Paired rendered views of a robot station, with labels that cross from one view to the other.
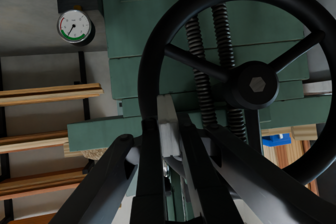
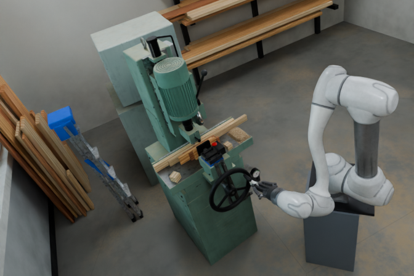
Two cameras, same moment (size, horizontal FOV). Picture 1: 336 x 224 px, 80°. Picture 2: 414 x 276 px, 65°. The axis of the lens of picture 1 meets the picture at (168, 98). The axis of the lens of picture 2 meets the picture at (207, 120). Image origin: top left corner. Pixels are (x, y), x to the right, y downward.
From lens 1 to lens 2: 1.78 m
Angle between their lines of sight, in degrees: 42
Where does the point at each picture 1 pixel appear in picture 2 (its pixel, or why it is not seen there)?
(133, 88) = (236, 162)
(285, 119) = (189, 178)
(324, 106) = (177, 190)
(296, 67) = (188, 195)
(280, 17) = (196, 205)
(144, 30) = (235, 178)
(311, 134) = (177, 178)
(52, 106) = (215, 25)
